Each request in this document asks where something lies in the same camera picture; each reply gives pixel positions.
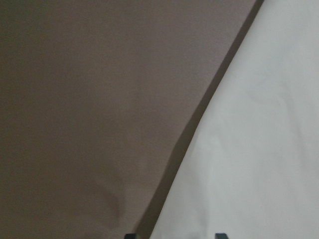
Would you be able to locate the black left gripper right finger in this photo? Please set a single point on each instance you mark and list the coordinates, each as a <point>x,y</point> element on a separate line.
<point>221,236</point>

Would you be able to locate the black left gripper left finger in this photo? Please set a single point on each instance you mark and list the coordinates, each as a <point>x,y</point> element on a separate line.
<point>131,236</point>

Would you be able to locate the cream long-sleeve cat shirt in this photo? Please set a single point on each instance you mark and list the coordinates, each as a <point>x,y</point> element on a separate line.
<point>252,168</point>

